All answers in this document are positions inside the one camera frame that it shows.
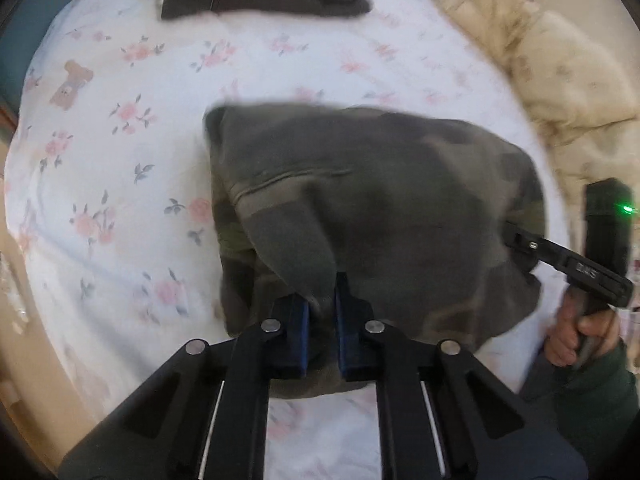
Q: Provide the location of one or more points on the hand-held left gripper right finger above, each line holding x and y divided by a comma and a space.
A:
344, 325

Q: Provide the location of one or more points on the person's right hand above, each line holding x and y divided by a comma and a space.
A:
567, 332

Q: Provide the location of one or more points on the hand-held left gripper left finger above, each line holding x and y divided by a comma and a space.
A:
301, 332

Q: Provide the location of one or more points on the person's right forearm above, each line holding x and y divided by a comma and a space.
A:
595, 405

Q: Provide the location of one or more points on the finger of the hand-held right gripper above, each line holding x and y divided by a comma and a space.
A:
525, 244

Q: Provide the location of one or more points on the teal bed headboard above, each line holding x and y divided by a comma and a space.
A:
30, 35

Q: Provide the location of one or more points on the floral white bed sheet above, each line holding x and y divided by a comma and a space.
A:
125, 170

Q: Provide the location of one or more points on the cream bear print duvet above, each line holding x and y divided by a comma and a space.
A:
565, 75

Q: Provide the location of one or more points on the camouflage pants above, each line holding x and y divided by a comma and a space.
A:
375, 200

